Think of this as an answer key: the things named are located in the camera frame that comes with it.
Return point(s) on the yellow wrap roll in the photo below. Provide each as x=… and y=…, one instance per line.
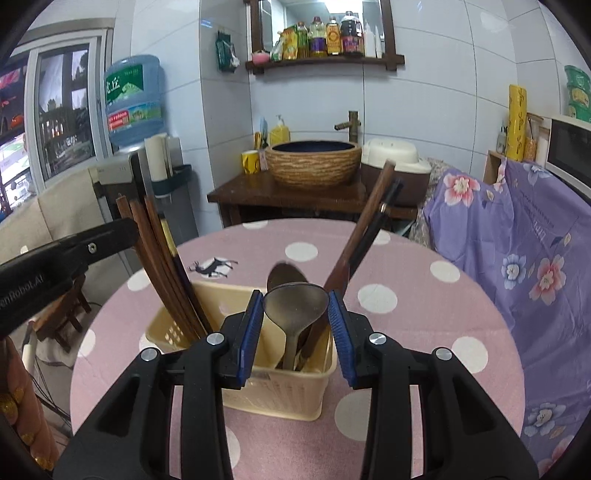
x=517, y=120

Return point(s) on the blue water jug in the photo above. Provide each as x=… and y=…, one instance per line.
x=133, y=96

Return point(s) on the small wooden stool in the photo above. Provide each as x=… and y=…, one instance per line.
x=50, y=322

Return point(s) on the black water dispenser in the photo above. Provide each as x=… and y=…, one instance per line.
x=127, y=173

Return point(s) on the bronze faucet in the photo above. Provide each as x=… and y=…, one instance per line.
x=352, y=125

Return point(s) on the white brown rice cooker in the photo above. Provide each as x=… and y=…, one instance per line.
x=413, y=170

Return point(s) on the green hanging packet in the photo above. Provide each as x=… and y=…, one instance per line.
x=227, y=60

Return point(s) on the white paper towel roll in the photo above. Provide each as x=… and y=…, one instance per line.
x=158, y=158

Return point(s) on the person left hand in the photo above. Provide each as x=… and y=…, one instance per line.
x=23, y=410

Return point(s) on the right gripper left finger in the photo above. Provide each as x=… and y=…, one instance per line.
x=223, y=360

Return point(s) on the metal spoon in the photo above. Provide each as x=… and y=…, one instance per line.
x=284, y=273

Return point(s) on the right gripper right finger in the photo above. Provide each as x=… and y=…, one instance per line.
x=372, y=361

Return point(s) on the cream plastic utensil holder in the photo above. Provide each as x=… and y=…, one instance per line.
x=270, y=391

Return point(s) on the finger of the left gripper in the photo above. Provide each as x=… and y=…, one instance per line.
x=31, y=281

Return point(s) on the woven basin sink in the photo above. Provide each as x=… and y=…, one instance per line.
x=313, y=164

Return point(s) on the yellow soap dispenser bottle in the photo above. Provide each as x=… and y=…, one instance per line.
x=280, y=133

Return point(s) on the translucent plastic spoon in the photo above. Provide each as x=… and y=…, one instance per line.
x=294, y=307

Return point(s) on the yellow mug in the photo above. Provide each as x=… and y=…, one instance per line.
x=250, y=162

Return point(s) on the stacked green bowls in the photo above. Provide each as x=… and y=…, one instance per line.
x=578, y=90

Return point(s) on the white microwave oven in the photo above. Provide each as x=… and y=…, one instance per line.
x=569, y=152

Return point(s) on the brown chopstick on table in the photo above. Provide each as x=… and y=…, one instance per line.
x=147, y=272

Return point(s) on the purple floral cloth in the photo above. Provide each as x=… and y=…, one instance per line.
x=525, y=239

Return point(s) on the dark wooden counter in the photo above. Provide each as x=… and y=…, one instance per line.
x=258, y=197

